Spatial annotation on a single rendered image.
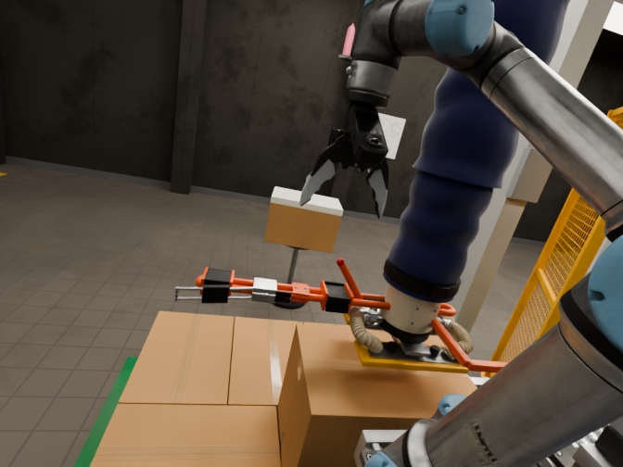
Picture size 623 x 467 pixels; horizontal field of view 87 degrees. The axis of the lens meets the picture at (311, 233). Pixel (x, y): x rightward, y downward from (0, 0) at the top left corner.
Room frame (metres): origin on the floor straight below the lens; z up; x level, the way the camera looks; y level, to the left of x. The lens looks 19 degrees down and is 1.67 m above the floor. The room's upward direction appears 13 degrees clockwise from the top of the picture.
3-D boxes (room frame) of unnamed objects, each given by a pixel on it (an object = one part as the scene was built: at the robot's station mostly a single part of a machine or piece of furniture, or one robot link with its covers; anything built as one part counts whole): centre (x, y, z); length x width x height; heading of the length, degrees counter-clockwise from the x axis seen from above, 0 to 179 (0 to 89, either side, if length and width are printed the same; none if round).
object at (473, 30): (0.52, -0.12, 1.82); 0.11 x 0.11 x 0.08; 40
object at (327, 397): (0.93, -0.35, 0.74); 0.60 x 0.40 x 0.40; 102
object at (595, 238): (1.96, -1.52, 1.05); 0.87 x 0.10 x 2.10; 156
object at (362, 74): (0.59, -0.04, 1.74); 0.08 x 0.08 x 0.05
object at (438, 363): (0.85, -0.38, 1.08); 0.34 x 0.10 x 0.05; 102
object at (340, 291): (0.90, -0.11, 1.18); 0.10 x 0.08 x 0.06; 12
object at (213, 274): (0.83, 0.23, 1.18); 0.08 x 0.07 x 0.05; 102
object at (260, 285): (0.85, 0.10, 1.17); 0.07 x 0.07 x 0.04; 12
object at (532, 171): (2.09, -1.22, 1.62); 0.20 x 0.05 x 0.30; 104
